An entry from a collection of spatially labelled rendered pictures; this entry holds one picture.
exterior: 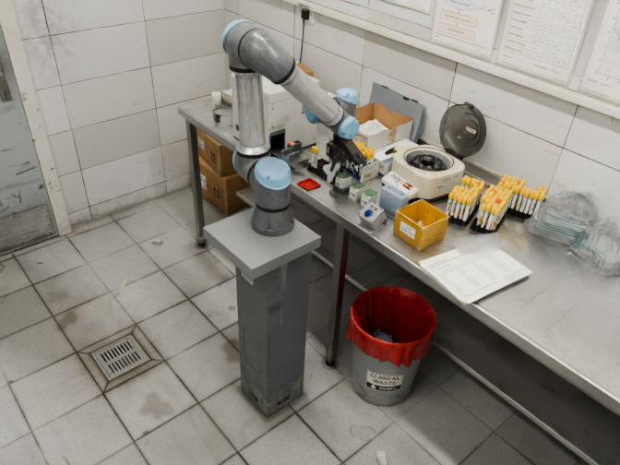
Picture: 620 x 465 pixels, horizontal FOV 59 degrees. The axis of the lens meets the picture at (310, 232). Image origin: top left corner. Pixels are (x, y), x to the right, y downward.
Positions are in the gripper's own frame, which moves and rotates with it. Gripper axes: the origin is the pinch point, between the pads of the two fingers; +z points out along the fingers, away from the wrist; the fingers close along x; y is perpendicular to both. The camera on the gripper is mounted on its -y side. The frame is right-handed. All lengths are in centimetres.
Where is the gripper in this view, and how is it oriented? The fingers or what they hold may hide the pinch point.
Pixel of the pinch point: (343, 179)
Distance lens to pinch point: 214.3
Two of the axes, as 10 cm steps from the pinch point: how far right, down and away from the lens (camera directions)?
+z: -0.4, 8.1, 5.9
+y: -6.3, -4.8, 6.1
